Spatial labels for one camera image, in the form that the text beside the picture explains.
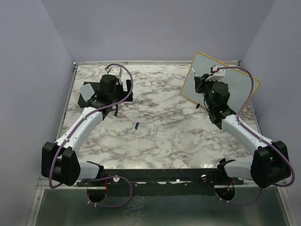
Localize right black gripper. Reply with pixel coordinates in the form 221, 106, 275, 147
196, 73, 219, 110

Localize yellow framed whiteboard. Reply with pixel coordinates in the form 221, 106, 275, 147
181, 52, 251, 112

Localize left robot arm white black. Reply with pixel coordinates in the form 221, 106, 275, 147
41, 73, 133, 186

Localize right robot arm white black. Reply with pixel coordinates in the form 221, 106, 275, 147
194, 74, 293, 188

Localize grey whiteboard eraser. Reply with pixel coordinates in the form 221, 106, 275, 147
79, 83, 95, 102

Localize black box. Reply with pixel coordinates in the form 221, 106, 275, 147
78, 81, 104, 109

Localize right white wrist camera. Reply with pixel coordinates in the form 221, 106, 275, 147
206, 65, 225, 81

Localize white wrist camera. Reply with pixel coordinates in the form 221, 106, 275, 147
108, 66, 122, 84
206, 65, 225, 81

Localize blue handled pliers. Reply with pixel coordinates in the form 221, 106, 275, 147
114, 105, 119, 117

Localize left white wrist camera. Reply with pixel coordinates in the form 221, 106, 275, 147
108, 66, 122, 84

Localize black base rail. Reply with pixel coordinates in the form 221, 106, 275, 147
77, 168, 245, 196

